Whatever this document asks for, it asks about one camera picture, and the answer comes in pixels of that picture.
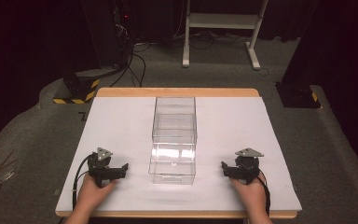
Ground white table sheet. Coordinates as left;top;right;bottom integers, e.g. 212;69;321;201
55;95;303;213

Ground black stand with hazard-striped base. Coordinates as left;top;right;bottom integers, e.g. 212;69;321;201
52;0;132;105

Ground person's right hand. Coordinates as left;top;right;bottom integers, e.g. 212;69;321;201
229;171;269;217

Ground white metal stand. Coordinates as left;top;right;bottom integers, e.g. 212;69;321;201
182;0;269;71

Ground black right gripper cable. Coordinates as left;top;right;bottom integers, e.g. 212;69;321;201
258;169;272;217

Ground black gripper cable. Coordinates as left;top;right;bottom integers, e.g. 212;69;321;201
258;169;272;217
71;154;91;210

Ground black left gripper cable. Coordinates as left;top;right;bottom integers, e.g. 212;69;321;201
71;154;91;210

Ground clear plastic drawer housing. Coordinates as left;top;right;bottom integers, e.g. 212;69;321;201
151;96;198;145

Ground person's left hand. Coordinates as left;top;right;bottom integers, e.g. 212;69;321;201
76;173;119;217

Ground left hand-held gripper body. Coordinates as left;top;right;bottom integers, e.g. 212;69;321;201
87;147;121;189

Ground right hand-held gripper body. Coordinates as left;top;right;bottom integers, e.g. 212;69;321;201
228;147;265;185

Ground clear plastic drawer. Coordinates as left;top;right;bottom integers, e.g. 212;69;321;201
147;142;197;186

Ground wooden table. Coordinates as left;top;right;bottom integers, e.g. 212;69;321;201
55;87;298;219

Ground black floor cables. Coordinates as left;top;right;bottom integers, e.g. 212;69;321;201
109;21;153;89

